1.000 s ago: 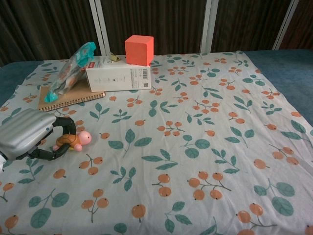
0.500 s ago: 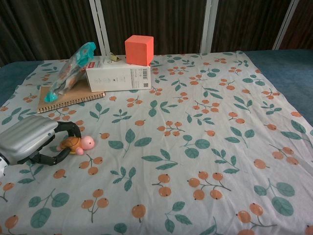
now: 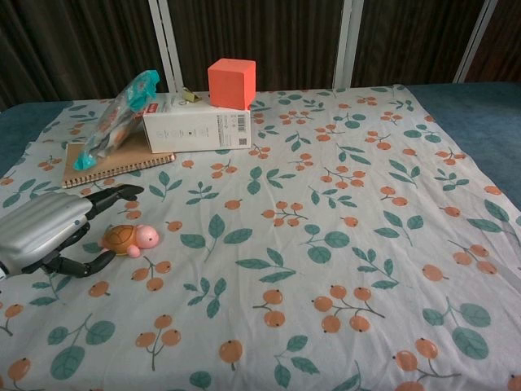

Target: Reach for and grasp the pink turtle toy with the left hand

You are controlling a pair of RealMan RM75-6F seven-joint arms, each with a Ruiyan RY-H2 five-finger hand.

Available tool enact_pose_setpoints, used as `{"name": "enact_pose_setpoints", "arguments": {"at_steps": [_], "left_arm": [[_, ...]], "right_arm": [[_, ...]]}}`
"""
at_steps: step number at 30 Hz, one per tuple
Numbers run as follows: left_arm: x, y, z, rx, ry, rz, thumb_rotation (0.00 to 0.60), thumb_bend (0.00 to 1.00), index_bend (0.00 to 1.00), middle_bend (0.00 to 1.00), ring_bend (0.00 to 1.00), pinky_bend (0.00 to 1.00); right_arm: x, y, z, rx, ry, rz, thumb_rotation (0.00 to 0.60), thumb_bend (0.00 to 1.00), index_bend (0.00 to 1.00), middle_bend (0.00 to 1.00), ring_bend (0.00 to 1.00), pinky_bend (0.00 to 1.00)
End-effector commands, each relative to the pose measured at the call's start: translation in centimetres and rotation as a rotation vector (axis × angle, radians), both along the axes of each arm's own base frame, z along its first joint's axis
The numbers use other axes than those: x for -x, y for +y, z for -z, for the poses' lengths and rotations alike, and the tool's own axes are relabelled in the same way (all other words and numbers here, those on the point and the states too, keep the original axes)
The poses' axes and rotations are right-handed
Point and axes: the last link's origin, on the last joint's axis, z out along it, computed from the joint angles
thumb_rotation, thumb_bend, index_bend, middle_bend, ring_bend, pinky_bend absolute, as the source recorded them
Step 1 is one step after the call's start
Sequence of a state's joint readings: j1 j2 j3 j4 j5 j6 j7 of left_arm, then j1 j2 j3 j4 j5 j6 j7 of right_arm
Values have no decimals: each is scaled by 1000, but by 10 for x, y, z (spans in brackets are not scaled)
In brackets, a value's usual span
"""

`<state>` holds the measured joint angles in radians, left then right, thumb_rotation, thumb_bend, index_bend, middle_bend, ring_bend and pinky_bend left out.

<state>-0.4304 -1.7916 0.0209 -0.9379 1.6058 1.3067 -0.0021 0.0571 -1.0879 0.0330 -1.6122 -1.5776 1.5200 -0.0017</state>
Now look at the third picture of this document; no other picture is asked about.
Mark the teal clear plastic packet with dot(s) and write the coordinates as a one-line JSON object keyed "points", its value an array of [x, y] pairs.
{"points": [[110, 118]]}

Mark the gold binder clip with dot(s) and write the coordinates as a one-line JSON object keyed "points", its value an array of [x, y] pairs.
{"points": [[190, 95]]}

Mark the white screen frame post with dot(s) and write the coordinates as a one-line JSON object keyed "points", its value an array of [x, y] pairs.
{"points": [[474, 40], [167, 45], [347, 45]]}

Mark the brown pleated screen panel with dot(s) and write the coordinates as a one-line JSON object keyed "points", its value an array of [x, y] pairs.
{"points": [[73, 49], [260, 32], [504, 40], [415, 40]]}

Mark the brown spiral notebook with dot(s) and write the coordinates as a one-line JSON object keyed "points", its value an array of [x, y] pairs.
{"points": [[122, 159]]}

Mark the floral fruit print tablecloth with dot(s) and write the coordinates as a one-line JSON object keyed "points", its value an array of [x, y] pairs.
{"points": [[305, 244]]}

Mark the orange pink turtle toy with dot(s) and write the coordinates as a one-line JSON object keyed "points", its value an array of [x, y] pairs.
{"points": [[122, 238]]}

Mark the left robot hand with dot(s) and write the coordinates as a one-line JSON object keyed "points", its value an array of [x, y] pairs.
{"points": [[45, 232]]}

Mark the orange cube box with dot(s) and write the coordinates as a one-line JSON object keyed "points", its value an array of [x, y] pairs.
{"points": [[230, 85]]}

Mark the white rectangular carton box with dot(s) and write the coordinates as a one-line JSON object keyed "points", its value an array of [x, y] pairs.
{"points": [[191, 130]]}

